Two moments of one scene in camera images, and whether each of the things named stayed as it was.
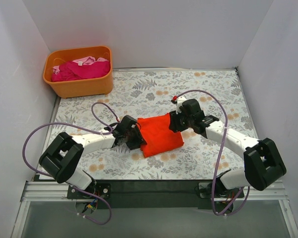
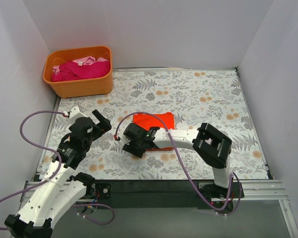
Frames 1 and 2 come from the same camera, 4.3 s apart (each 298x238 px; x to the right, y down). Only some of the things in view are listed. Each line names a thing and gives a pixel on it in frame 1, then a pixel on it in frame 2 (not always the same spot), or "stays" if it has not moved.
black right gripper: x=174 y=121 -> x=131 y=140
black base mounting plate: x=162 y=194 stays
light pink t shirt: x=81 y=61 stays
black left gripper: x=136 y=138 -> x=97 y=126
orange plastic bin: x=88 y=87 stays
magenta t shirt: x=74 y=70 stays
